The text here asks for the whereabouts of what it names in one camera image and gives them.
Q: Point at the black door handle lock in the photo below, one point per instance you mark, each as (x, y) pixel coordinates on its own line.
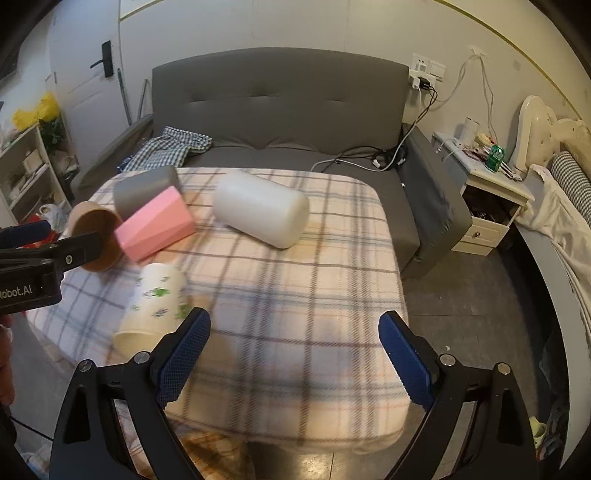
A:
(106, 60)

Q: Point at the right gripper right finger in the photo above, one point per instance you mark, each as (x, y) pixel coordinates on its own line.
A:
(498, 443)

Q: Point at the white bed sheet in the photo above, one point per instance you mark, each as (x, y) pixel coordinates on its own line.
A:
(553, 215)

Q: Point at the grey cylindrical cup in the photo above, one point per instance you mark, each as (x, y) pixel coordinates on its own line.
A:
(132, 193)

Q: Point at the white door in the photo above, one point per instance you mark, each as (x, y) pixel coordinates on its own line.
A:
(90, 104)

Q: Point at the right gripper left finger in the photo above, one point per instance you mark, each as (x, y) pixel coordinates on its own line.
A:
(88, 442)

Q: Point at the white tumbler on nightstand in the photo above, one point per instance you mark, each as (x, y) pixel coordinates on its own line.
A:
(469, 132)

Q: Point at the grey fabric sofa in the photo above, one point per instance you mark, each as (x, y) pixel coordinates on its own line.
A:
(307, 110)

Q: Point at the white bedside table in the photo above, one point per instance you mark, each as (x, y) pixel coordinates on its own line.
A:
(493, 200)

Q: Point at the white plastic bag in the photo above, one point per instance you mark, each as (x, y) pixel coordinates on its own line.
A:
(56, 215)

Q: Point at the plaid blanket table cover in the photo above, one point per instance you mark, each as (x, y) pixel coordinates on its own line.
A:
(294, 358)

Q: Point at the green handled broom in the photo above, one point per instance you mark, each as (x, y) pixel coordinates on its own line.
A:
(124, 98)

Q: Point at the yellow plastic bag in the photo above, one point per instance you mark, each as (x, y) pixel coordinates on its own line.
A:
(46, 110)

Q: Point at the white floral print cup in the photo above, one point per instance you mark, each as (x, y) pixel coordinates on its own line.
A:
(158, 305)

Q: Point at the cream bed headboard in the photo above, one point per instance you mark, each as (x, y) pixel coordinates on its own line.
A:
(541, 136)

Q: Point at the wall power socket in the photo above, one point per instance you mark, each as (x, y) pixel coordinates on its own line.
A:
(429, 69)

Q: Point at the white plain cup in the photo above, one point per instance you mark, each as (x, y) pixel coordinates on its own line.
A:
(263, 209)

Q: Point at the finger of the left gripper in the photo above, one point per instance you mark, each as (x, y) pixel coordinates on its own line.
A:
(68, 253)
(21, 235)

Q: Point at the pink faceted cup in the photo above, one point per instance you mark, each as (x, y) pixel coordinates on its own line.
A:
(162, 221)

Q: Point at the white shelf unit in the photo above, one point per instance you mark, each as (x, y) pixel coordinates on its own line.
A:
(29, 183)

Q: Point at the striped pillow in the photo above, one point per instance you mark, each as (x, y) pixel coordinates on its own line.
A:
(573, 181)

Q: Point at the brown paper cup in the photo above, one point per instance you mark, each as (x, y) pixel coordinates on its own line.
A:
(96, 224)

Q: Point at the green soda can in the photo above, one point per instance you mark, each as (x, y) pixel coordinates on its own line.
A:
(495, 157)

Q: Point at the green checked cloth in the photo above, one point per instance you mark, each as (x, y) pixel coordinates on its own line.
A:
(169, 149)

